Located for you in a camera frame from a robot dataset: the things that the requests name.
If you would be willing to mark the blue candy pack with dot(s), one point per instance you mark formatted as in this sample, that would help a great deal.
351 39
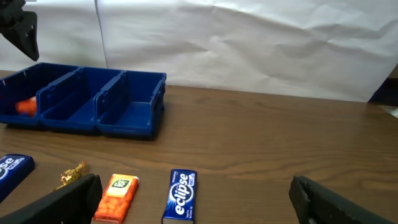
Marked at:
181 196
14 171

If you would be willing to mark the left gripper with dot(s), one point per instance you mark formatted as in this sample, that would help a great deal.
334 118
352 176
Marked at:
11 12

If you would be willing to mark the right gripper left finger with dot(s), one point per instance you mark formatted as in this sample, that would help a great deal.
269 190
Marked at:
68 202

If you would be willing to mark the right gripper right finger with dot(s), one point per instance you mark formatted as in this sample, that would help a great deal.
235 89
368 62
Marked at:
323 205

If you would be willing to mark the blue tray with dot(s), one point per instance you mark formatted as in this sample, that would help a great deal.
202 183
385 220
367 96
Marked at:
130 121

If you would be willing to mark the gold wrapped candy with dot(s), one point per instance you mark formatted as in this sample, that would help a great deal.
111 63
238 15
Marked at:
71 175

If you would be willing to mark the orange candy box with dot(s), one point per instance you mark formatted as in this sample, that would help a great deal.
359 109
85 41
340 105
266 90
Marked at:
116 199
27 106

